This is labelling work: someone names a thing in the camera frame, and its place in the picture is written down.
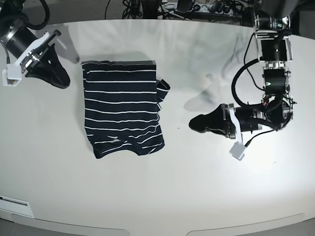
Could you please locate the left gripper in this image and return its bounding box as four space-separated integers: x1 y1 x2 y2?
189 104 262 139

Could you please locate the navy white striped T-shirt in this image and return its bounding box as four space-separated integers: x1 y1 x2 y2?
81 60 170 159

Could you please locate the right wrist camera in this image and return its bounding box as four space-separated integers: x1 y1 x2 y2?
2 64 22 87

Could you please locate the white power strip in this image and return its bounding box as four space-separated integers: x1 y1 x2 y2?
167 0 234 16

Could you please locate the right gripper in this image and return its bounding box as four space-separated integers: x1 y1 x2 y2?
6 29 70 89

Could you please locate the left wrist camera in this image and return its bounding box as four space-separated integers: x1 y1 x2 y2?
229 142 247 161

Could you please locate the white label sticker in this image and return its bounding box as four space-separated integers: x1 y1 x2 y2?
0 196 34 218

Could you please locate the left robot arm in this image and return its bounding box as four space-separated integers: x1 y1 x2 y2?
189 0 298 140

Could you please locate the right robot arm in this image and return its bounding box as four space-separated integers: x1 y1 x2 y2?
0 0 70 89

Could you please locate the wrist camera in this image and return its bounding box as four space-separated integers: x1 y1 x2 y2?
229 142 247 161
2 64 22 87

